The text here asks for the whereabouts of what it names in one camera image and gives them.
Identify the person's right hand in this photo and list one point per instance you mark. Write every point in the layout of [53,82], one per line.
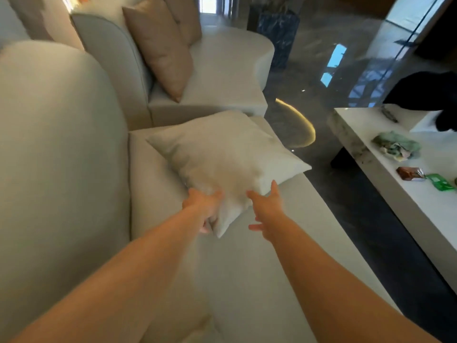
[267,215]

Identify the person's left hand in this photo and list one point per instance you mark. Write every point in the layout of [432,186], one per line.
[200,207]

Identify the person's right fingers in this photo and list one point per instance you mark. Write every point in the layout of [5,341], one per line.
[275,190]

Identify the person's left thumb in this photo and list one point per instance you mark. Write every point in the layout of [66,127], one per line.
[216,195]

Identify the white square cushion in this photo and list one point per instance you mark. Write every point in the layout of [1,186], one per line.
[228,157]

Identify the person's right forearm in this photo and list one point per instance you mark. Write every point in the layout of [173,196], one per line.
[328,292]

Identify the person's left forearm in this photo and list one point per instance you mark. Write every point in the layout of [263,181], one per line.
[125,282]

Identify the cream curved sofa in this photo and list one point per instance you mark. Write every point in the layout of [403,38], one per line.
[221,74]

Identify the crumpled pale green cloth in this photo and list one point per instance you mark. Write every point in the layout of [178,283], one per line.
[396,144]

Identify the brown snack packet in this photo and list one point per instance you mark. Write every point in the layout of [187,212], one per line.
[410,173]

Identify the dark pen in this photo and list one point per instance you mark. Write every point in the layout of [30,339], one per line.
[389,114]

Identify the white marble coffee table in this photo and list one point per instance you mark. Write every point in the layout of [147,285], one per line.
[421,203]

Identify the large beige cushion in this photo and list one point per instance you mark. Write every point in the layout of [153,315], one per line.
[160,46]

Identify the white box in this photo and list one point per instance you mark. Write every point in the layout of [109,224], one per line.
[425,124]

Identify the cream sofa with rounded back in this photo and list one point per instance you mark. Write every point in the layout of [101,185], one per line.
[57,157]

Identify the green snack packet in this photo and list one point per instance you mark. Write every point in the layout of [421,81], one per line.
[440,182]

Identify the black garment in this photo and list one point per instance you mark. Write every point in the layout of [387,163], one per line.
[421,91]

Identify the dark blue marble pedestal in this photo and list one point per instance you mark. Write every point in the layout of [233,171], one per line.
[278,33]

